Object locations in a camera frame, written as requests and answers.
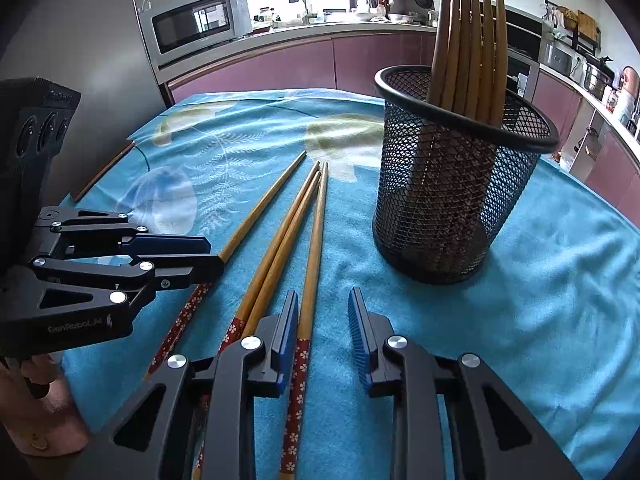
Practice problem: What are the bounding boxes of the black mesh utensil holder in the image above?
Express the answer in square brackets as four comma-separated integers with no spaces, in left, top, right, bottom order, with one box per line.
[372,65,560,285]

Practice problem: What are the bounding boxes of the steel stock pot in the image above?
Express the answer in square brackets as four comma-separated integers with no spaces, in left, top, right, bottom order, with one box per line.
[582,62,613,98]

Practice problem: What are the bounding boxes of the grey refrigerator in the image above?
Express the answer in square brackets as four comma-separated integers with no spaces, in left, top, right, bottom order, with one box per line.
[0,0,168,211]

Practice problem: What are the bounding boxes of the wooden chopstick red floral end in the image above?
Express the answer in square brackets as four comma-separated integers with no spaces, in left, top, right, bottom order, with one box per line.
[144,150,308,380]
[225,171,323,341]
[277,161,330,480]
[217,161,321,356]

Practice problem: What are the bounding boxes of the long pink base cabinets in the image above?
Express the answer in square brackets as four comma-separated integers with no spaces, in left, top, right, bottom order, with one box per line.
[165,32,438,106]

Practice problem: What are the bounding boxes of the black wall rack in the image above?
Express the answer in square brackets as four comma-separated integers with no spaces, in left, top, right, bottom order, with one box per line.
[545,0,603,56]

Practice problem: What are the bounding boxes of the pink kettle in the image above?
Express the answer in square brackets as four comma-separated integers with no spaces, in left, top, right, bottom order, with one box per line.
[620,66,640,106]

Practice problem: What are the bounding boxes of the blue floral tablecloth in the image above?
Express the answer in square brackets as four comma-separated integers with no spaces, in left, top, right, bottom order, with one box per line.
[60,89,640,480]

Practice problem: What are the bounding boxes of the white microwave oven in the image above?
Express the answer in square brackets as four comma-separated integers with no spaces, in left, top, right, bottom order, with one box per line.
[137,0,253,86]

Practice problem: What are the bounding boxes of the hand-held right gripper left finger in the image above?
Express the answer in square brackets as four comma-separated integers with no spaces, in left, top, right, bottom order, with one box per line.
[70,290,300,480]

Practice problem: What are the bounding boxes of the person's left hand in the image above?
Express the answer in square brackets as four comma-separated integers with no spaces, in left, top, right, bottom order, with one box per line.
[10,351,66,398]

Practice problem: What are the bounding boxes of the silver countertop appliance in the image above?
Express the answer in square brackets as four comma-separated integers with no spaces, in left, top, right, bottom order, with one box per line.
[542,42,573,73]

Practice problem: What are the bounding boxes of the bundle of wooden chopsticks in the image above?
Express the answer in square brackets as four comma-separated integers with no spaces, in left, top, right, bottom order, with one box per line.
[422,0,509,128]

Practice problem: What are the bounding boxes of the built-in oven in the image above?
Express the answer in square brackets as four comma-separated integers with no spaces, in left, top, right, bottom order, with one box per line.
[505,5,543,106]

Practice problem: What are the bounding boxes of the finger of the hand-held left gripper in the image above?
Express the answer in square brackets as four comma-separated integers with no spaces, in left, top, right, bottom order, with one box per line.
[0,254,224,357]
[34,205,212,261]

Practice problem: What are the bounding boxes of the pink peninsula base cabinets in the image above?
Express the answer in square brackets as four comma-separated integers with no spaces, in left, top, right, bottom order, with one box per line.
[530,67,640,221]

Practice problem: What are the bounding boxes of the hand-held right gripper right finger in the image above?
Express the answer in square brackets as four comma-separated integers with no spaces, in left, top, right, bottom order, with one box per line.
[348,286,583,480]

